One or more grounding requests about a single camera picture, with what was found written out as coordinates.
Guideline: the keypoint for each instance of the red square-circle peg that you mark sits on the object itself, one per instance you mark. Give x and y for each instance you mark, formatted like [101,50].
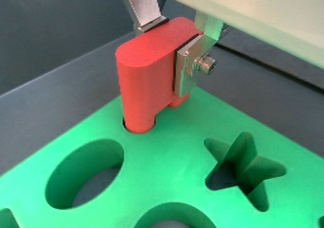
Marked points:
[144,61]

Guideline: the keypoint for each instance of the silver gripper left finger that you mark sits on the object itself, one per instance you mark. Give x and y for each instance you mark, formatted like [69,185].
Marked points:
[144,14]

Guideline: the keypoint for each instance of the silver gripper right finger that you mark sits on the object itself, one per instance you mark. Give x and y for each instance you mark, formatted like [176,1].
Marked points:
[193,60]

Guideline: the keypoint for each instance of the green shape sorter block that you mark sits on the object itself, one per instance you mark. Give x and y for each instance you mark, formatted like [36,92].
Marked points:
[210,168]

